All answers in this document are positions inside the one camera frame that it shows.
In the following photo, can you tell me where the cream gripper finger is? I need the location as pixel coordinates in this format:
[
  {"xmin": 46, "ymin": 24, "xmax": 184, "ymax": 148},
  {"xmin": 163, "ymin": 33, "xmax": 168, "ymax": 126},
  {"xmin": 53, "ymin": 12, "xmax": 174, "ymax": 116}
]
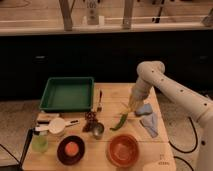
[{"xmin": 128, "ymin": 98, "xmax": 143, "ymax": 112}]

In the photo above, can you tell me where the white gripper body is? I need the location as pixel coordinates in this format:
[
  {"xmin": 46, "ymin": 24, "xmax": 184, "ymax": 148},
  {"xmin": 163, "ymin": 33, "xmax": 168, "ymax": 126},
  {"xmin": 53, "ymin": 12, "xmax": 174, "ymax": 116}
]
[{"xmin": 131, "ymin": 78, "xmax": 152, "ymax": 101}]

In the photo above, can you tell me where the yellow banana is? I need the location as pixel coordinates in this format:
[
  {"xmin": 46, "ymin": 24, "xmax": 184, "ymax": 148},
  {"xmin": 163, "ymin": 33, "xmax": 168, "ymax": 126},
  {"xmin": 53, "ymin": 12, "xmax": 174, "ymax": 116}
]
[{"xmin": 121, "ymin": 103, "xmax": 131, "ymax": 115}]

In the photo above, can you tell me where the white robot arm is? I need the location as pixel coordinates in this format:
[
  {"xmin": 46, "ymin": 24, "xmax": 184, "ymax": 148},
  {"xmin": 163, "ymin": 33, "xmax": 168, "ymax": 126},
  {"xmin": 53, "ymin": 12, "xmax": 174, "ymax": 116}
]
[{"xmin": 129, "ymin": 61, "xmax": 213, "ymax": 171}]

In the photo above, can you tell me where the red bowl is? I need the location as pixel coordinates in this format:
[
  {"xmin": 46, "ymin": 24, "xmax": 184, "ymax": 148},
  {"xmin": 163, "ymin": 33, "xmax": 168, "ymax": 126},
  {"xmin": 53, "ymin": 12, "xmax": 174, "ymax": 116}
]
[{"xmin": 106, "ymin": 134, "xmax": 140, "ymax": 168}]

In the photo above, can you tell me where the black bowl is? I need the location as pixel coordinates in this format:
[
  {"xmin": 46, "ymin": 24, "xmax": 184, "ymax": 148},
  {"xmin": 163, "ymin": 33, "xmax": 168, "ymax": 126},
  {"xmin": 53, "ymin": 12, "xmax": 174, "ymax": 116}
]
[{"xmin": 57, "ymin": 136, "xmax": 85, "ymax": 165}]

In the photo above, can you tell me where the blue sponge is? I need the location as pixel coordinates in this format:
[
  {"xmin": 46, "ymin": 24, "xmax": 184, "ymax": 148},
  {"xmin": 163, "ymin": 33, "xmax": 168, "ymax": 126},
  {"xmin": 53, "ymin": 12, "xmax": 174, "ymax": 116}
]
[{"xmin": 135, "ymin": 103, "xmax": 153, "ymax": 116}]

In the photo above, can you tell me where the green chili pepper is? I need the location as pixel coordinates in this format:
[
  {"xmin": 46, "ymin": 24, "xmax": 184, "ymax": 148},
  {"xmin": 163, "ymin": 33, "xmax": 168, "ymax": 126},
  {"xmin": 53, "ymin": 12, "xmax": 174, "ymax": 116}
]
[{"xmin": 110, "ymin": 113, "xmax": 128, "ymax": 131}]

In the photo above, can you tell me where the blue cloth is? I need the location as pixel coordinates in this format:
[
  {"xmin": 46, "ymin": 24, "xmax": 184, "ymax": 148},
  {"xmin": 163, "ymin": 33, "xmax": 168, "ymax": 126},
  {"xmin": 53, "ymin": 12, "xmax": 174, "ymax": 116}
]
[{"xmin": 140, "ymin": 113, "xmax": 158, "ymax": 138}]

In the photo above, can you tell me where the small metal cup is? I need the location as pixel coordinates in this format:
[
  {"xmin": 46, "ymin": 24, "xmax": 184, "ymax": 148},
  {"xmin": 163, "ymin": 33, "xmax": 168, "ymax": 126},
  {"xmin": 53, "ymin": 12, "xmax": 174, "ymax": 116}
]
[{"xmin": 92, "ymin": 123, "xmax": 104, "ymax": 139}]

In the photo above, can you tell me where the brown grape bunch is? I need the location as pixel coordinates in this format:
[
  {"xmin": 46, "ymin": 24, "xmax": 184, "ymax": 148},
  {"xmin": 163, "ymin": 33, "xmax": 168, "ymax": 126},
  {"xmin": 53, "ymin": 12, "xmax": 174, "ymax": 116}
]
[{"xmin": 82, "ymin": 111, "xmax": 98, "ymax": 132}]

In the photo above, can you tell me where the green plastic tray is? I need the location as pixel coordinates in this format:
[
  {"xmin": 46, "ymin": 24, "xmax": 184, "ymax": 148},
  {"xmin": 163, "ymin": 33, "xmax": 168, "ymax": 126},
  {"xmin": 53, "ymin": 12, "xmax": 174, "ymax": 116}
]
[{"xmin": 40, "ymin": 77, "xmax": 94, "ymax": 112}]

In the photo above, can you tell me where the orange fruit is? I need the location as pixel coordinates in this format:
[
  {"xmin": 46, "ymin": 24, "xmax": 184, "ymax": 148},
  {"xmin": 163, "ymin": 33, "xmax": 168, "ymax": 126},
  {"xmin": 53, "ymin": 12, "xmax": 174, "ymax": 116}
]
[{"xmin": 65, "ymin": 142, "xmax": 79, "ymax": 156}]

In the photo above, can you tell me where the white measuring scoop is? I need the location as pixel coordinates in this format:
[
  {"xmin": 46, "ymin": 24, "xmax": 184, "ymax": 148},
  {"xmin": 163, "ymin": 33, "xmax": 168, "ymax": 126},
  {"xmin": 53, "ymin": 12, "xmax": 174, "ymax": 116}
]
[{"xmin": 35, "ymin": 118, "xmax": 71, "ymax": 134}]

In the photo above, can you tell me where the green cup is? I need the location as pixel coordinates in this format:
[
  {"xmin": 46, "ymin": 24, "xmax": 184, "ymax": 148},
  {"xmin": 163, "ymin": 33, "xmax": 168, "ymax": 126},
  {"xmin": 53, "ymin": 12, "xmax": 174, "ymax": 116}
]
[{"xmin": 32, "ymin": 135, "xmax": 48, "ymax": 153}]

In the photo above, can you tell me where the fork with dark handle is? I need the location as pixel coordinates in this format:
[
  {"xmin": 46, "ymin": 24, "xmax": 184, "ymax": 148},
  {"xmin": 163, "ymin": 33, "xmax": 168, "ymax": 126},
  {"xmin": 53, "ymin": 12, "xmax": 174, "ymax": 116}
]
[{"xmin": 97, "ymin": 90, "xmax": 102, "ymax": 112}]

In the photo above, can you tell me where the black power cable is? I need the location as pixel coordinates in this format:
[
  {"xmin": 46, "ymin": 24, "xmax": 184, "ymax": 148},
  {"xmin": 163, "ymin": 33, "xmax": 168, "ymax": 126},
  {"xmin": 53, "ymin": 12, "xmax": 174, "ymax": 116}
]
[{"xmin": 167, "ymin": 116, "xmax": 200, "ymax": 171}]

